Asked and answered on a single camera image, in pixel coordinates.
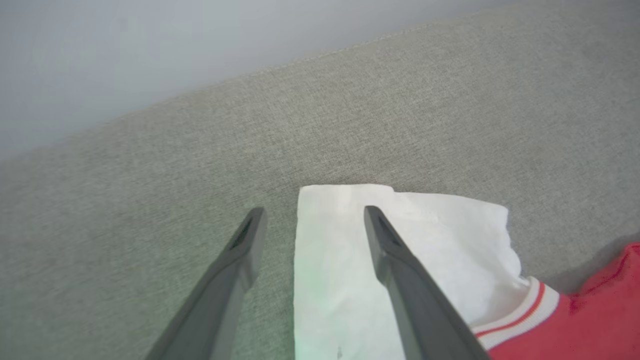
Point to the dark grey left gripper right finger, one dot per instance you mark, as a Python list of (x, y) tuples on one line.
[(415, 300)]

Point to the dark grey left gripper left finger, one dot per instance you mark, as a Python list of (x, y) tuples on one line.
[(225, 295)]

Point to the red and white Bulls jersey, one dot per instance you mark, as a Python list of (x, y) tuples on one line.
[(335, 280)]

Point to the grey fabric sofa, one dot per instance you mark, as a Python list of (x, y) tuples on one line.
[(150, 200)]

